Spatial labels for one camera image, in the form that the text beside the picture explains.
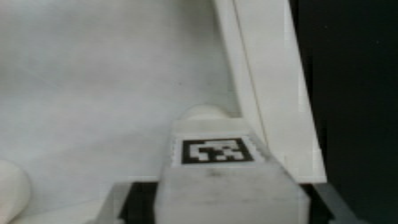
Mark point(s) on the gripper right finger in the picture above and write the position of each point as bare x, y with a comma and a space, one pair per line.
329, 209

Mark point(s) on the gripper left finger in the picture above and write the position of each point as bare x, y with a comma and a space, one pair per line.
128, 205

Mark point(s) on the white table leg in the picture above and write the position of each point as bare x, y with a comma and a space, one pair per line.
15, 191
224, 183

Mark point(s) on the white square table top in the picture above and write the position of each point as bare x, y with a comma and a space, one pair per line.
110, 63

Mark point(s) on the white left obstacle bar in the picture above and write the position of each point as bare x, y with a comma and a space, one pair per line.
265, 21

